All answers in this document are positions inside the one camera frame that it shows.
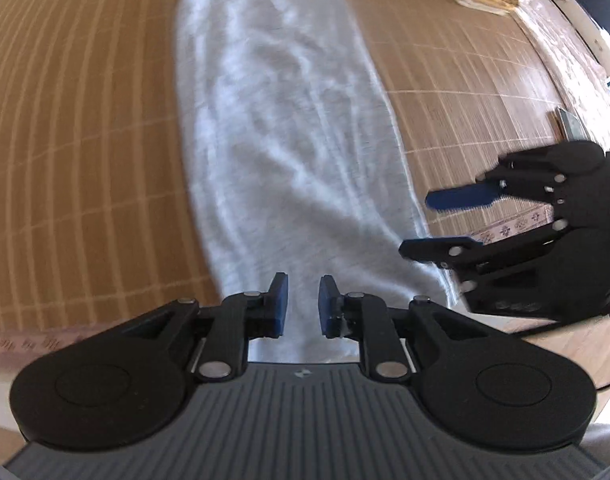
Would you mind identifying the light grey knit pants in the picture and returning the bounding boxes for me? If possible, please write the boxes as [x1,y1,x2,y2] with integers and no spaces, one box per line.
[175,0,457,363]

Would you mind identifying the bamboo bed mat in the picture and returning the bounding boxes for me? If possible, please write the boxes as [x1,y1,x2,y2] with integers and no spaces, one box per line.
[0,0,566,335]

